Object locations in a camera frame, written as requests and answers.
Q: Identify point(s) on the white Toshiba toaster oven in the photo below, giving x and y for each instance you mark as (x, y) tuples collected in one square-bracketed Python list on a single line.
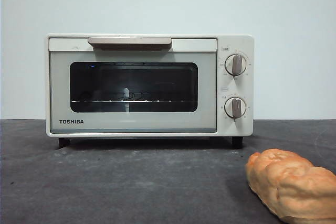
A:
[(236, 87)]

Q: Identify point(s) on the golden brown bread loaf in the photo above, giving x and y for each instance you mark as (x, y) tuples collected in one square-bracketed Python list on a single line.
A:
[(294, 184)]

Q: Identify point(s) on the white glass oven door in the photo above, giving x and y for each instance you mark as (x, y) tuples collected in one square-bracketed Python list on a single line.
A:
[(131, 121)]

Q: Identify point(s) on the beige oven knob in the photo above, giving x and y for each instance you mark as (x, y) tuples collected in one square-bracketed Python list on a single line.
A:
[(235, 64), (235, 107)]

